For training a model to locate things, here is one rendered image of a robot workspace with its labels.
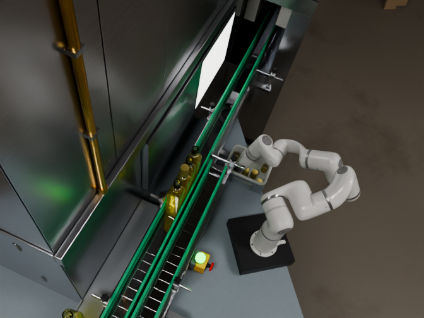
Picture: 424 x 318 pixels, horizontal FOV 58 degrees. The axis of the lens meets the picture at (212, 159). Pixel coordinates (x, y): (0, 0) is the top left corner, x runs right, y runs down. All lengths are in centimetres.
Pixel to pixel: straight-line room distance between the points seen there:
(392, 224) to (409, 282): 43
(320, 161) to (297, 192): 19
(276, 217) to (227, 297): 45
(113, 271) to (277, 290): 71
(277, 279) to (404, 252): 148
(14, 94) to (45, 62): 8
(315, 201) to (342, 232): 145
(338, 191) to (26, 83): 114
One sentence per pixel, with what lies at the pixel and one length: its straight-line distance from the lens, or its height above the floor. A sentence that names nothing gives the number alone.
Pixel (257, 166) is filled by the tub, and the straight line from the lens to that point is 201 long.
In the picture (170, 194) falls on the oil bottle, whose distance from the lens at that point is 152.
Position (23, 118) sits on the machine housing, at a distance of 71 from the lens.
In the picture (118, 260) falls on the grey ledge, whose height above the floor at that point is 88.
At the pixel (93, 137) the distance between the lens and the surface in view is 91.
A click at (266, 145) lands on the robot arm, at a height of 108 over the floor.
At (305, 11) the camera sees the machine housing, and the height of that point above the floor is 126.
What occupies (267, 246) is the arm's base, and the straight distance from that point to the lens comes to 168.
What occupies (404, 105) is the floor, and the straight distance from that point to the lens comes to 399.
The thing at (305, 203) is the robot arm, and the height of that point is 118.
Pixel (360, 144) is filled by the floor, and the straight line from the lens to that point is 343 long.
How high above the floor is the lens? 242
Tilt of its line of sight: 56 degrees down
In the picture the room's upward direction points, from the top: 15 degrees clockwise
